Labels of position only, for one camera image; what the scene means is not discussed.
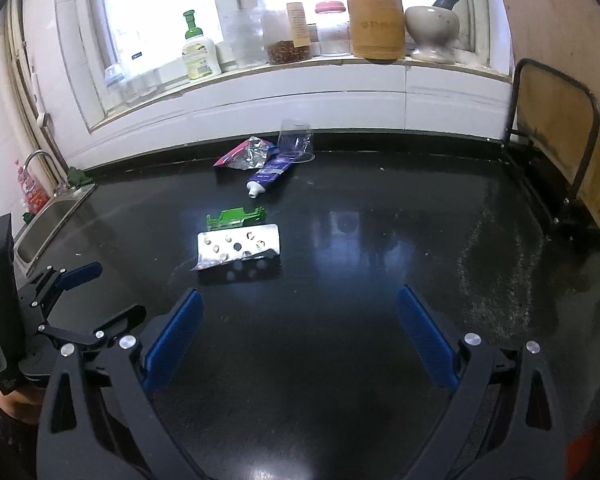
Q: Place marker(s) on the steel sink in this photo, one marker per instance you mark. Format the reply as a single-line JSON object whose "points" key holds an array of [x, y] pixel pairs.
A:
{"points": [[50, 225]]}

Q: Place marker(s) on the chrome faucet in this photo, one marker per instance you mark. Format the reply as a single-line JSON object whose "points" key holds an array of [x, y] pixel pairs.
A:
{"points": [[42, 160]]}

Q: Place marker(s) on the clear empty jar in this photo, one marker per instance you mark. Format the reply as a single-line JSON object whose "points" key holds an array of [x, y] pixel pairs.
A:
{"points": [[242, 40]]}

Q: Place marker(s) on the red lid jar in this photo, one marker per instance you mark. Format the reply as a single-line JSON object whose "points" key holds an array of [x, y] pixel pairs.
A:
{"points": [[332, 30]]}

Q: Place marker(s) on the red labelled bottle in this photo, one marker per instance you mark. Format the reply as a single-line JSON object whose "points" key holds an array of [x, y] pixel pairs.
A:
{"points": [[32, 192]]}

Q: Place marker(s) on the clear plastic cup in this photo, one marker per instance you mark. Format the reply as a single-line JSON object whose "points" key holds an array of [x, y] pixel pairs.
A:
{"points": [[296, 140]]}

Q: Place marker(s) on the green cloth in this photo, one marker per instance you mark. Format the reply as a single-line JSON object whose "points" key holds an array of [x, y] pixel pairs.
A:
{"points": [[76, 176]]}

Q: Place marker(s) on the dish soap bottle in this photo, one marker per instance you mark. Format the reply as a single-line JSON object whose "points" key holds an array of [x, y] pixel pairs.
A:
{"points": [[200, 55]]}

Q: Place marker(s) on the person's left forearm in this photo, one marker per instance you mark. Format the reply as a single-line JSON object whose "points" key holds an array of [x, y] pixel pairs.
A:
{"points": [[0, 440]]}

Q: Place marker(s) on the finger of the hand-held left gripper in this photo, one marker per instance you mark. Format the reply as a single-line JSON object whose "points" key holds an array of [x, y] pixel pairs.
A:
{"points": [[120, 322], [82, 272]]}

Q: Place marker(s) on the purple toothpaste tube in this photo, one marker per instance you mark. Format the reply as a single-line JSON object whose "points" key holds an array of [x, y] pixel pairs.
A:
{"points": [[272, 172]]}

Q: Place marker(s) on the green plastic piece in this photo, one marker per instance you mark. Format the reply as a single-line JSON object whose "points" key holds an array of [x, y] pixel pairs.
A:
{"points": [[235, 217]]}

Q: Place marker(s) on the white wall hook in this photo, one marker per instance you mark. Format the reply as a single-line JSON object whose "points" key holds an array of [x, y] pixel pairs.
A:
{"points": [[41, 110]]}

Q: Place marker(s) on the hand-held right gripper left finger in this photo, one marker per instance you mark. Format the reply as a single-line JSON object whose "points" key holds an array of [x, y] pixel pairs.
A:
{"points": [[175, 340]]}

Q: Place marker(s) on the person's left hand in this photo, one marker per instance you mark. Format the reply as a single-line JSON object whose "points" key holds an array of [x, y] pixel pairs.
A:
{"points": [[22, 405]]}

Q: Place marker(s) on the stone mortar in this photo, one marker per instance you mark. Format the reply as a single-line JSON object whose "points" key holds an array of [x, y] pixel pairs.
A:
{"points": [[432, 30]]}

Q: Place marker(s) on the foil snack wrapper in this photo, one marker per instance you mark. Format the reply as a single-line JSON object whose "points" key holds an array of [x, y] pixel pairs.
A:
{"points": [[245, 155]]}

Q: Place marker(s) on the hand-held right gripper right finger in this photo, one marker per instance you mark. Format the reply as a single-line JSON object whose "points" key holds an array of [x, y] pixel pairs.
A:
{"points": [[427, 340]]}

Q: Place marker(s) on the jar with red spices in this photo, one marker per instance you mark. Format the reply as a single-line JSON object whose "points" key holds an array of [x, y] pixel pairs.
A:
{"points": [[287, 45]]}

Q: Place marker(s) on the silver pill blister pack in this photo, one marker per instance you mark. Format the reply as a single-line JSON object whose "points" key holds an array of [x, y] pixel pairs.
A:
{"points": [[240, 247]]}

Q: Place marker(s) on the clear plastic bottles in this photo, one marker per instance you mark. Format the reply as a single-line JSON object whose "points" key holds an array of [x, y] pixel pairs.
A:
{"points": [[130, 77]]}

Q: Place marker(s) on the wooden utensil holder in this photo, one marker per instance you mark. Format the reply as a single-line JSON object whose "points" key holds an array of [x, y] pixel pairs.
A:
{"points": [[375, 25]]}

